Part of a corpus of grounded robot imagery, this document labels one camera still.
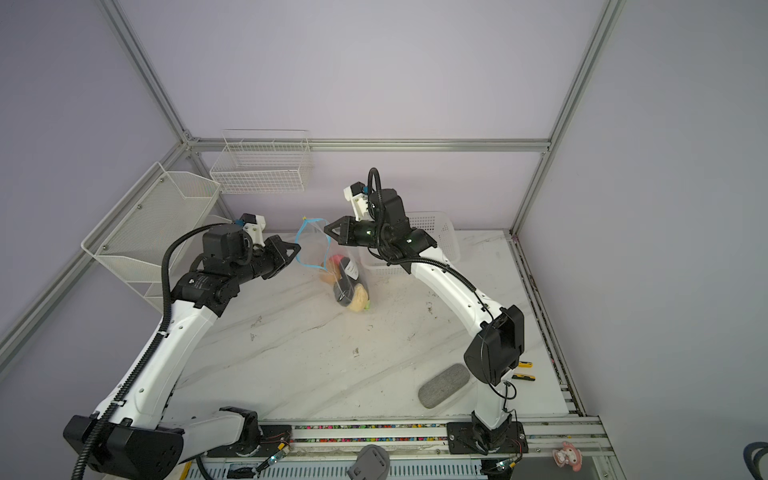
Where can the white mesh two-tier shelf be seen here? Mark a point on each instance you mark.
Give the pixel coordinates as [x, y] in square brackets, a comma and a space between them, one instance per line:
[132, 238]

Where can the cream toy potato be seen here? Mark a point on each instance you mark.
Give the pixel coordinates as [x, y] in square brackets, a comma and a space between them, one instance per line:
[360, 300]

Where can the clear zip bag blue zipper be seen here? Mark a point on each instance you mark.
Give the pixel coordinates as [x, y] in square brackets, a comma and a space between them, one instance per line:
[315, 250]

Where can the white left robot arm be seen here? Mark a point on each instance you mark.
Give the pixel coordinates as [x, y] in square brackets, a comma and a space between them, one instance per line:
[125, 436]

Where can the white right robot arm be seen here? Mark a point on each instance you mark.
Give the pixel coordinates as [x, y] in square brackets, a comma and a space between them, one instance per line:
[497, 333]

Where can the yellow handled pliers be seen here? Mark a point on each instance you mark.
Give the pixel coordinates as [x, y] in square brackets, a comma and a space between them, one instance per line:
[522, 372]

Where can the pink plush toy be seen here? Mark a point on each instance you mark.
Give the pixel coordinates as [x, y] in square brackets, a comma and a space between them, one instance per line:
[568, 456]

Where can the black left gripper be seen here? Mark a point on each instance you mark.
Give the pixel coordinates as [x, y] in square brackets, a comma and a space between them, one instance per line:
[280, 246]

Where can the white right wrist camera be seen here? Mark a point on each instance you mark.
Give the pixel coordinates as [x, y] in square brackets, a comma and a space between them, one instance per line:
[357, 195]

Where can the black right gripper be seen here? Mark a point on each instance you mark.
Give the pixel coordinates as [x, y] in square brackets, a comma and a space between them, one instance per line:
[345, 231]

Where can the white plastic perforated basket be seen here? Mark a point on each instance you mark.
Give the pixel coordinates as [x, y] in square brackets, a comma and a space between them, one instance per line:
[437, 225]

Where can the white wire wall basket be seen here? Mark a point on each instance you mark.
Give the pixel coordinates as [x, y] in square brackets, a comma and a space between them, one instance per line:
[263, 161]

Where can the grey plastic device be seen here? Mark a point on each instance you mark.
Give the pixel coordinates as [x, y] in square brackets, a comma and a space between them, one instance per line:
[372, 463]

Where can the aluminium rail base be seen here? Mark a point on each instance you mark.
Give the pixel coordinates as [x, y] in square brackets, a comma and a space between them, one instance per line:
[421, 439]

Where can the grey oval stone pad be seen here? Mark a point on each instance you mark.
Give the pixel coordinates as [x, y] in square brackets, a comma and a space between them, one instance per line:
[442, 386]

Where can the black toy avocado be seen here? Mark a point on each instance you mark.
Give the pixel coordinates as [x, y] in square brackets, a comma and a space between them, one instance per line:
[346, 280]

